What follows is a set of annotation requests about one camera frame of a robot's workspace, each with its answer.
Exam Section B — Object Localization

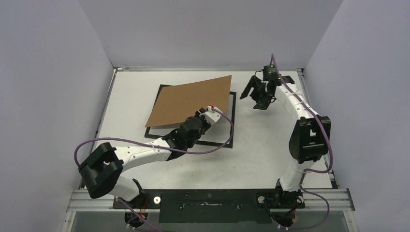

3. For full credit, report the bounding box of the brown cardboard backing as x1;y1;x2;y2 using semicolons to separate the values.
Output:
145;75;232;127

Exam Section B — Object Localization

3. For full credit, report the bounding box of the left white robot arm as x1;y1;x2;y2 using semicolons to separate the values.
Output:
79;106;220;208

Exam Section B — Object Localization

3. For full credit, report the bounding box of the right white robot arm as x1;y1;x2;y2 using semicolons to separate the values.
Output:
240;64;331;208

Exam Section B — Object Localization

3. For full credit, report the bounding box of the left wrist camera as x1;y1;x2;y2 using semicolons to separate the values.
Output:
202;105;221;126

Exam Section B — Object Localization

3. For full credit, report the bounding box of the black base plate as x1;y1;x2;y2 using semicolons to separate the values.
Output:
127;188;305;223

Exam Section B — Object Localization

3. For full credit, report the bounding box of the aluminium front rail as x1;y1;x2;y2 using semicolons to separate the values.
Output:
67;188;355;212

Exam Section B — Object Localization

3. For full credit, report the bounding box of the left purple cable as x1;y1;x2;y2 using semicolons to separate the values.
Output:
73;107;235;232

